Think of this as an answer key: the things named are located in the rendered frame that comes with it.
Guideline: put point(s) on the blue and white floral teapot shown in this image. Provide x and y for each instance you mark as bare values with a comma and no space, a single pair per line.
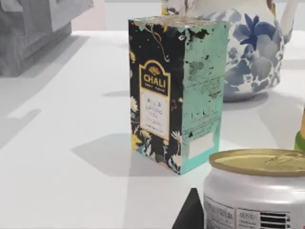
255,55

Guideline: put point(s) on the white can with gold lid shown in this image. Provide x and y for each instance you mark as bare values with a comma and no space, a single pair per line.
257,190

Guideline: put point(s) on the grey cabinet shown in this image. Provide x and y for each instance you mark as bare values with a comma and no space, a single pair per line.
28,33

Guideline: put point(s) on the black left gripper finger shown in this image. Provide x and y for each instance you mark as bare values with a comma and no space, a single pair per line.
193,212

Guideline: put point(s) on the green and yellow bottle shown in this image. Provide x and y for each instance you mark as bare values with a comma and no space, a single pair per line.
300,138

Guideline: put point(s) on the white and yellow patterned box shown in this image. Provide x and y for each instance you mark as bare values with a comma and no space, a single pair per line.
174,8

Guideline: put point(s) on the black and teal tea box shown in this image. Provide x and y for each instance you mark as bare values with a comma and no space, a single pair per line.
166,95

